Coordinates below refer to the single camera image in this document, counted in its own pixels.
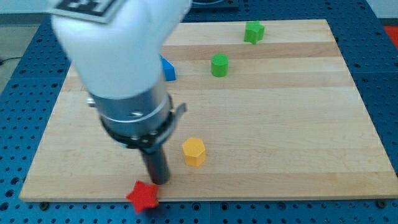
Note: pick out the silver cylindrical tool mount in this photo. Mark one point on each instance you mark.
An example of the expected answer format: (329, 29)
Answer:
(143, 121)

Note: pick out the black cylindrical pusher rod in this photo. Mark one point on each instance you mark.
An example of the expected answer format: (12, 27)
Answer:
(157, 166)

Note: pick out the yellow hexagon block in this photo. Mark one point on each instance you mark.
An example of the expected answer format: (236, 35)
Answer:
(194, 152)

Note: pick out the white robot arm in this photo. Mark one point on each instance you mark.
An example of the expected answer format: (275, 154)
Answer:
(115, 47)

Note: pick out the red star block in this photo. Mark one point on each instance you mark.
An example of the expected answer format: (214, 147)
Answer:
(143, 196)

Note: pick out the blue block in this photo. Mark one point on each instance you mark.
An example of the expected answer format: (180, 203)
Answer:
(168, 69)

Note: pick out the green cylinder block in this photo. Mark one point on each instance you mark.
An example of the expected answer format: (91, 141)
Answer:
(219, 65)

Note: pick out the black and white marker tag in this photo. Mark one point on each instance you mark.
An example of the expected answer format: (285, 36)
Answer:
(100, 11)

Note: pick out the wooden board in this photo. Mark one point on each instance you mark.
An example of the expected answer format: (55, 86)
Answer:
(286, 123)

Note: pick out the green star block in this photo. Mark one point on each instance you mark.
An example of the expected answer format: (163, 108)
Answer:
(254, 32)

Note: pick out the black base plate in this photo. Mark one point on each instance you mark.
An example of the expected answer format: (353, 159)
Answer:
(215, 4)

